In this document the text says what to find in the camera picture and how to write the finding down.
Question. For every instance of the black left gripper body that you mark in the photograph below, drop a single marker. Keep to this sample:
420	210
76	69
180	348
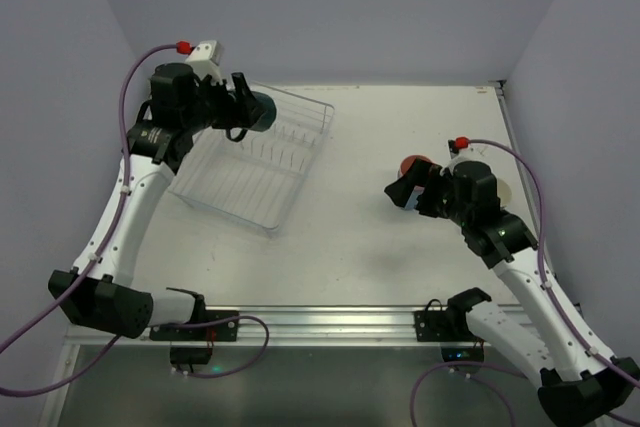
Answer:
226	104

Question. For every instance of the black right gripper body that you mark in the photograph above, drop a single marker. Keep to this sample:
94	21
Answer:
428	193

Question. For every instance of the blue plastic cup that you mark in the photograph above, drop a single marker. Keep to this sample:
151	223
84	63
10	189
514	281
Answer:
414	190

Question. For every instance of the dark green mug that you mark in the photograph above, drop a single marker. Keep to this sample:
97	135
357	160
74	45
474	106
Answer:
266	118

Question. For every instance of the black mug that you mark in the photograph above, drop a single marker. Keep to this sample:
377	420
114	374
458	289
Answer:
504	192

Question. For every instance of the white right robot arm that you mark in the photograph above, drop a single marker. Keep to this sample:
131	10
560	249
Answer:
578	379

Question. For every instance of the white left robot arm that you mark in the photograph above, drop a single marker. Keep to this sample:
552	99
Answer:
96	291

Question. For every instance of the clear plastic dish rack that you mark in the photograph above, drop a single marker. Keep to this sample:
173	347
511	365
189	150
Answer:
257	181

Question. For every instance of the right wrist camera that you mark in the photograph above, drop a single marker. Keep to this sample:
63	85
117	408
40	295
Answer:
455	146

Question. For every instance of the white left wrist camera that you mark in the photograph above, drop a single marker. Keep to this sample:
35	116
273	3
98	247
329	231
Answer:
205	60

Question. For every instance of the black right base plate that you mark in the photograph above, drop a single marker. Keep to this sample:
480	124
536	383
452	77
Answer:
438	322

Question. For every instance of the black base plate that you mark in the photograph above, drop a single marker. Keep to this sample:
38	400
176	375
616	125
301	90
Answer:
438	322
205	326

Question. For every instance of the aluminium mounting rail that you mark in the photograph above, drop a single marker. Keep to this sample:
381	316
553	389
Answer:
341	326

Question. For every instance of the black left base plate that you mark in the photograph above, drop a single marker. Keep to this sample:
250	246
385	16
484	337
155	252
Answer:
205	326

